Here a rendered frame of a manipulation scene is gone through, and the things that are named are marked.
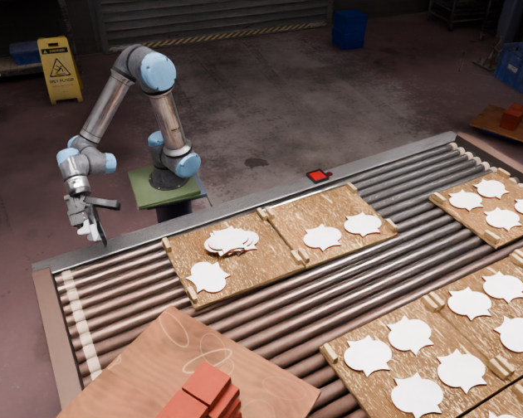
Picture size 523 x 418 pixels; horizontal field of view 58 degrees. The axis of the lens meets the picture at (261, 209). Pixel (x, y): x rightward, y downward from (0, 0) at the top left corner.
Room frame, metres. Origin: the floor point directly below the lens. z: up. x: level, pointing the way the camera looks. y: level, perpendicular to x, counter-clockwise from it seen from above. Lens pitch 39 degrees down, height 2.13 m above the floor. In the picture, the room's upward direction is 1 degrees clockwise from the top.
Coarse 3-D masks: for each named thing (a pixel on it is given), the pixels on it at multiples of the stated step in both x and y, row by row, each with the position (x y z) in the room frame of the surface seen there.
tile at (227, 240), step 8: (216, 232) 1.29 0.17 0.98; (224, 232) 1.29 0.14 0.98; (232, 232) 1.29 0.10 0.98; (240, 232) 1.29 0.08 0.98; (208, 240) 1.25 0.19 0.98; (216, 240) 1.25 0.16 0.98; (224, 240) 1.25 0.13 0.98; (232, 240) 1.25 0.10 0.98; (240, 240) 1.25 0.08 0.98; (216, 248) 1.21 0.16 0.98; (224, 248) 1.21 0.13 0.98; (232, 248) 1.21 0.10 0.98; (240, 248) 1.21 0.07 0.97
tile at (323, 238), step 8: (312, 232) 1.33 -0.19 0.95; (320, 232) 1.33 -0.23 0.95; (328, 232) 1.33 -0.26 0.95; (336, 232) 1.33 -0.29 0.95; (304, 240) 1.29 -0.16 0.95; (312, 240) 1.29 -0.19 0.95; (320, 240) 1.29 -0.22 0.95; (328, 240) 1.29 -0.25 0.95; (336, 240) 1.29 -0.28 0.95; (312, 248) 1.25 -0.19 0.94; (320, 248) 1.25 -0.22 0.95; (328, 248) 1.26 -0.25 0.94
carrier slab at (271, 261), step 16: (224, 224) 1.39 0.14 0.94; (240, 224) 1.39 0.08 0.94; (256, 224) 1.39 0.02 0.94; (176, 240) 1.29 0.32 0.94; (192, 240) 1.29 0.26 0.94; (272, 240) 1.30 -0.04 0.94; (176, 256) 1.20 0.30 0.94; (192, 256) 1.21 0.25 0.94; (208, 256) 1.21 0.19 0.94; (224, 256) 1.21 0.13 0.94; (240, 256) 1.21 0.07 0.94; (256, 256) 1.21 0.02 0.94; (272, 256) 1.21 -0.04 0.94; (288, 256) 1.21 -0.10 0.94; (176, 272) 1.13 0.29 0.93; (240, 272) 1.13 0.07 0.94; (256, 272) 1.13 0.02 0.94; (272, 272) 1.13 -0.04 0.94; (288, 272) 1.13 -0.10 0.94; (240, 288) 1.06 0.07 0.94; (208, 304) 0.99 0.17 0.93
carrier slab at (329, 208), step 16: (336, 192) 1.60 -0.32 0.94; (272, 208) 1.49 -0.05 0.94; (288, 208) 1.49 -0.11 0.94; (304, 208) 1.49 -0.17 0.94; (320, 208) 1.49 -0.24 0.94; (336, 208) 1.49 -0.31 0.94; (352, 208) 1.49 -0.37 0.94; (368, 208) 1.49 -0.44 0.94; (272, 224) 1.40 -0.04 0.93; (288, 224) 1.39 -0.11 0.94; (304, 224) 1.39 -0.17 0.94; (320, 224) 1.39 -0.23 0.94; (336, 224) 1.39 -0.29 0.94; (384, 224) 1.40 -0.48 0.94; (288, 240) 1.30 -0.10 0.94; (352, 240) 1.30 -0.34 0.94; (368, 240) 1.30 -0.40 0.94; (384, 240) 1.31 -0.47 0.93; (320, 256) 1.21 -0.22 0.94; (336, 256) 1.22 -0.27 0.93
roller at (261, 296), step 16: (432, 224) 1.42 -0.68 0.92; (400, 240) 1.33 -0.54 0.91; (352, 256) 1.23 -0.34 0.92; (368, 256) 1.25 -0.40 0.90; (304, 272) 1.15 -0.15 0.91; (320, 272) 1.15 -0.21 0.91; (272, 288) 1.07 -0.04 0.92; (288, 288) 1.08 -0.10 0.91; (240, 304) 1.00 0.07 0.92; (256, 304) 1.02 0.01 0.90; (208, 320) 0.94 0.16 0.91; (112, 352) 0.81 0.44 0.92; (80, 368) 0.76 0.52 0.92; (96, 368) 0.77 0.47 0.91
